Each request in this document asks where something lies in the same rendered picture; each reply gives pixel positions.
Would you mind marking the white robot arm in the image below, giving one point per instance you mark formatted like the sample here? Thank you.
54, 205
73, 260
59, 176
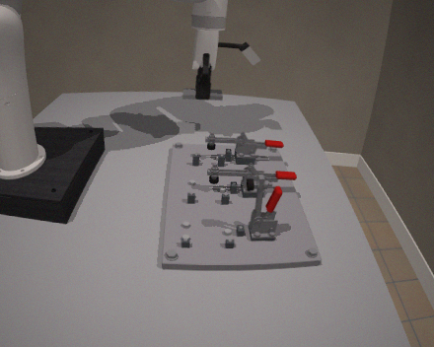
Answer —
20, 155

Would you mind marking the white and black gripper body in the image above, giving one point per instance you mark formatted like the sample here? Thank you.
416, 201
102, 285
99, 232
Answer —
205, 41

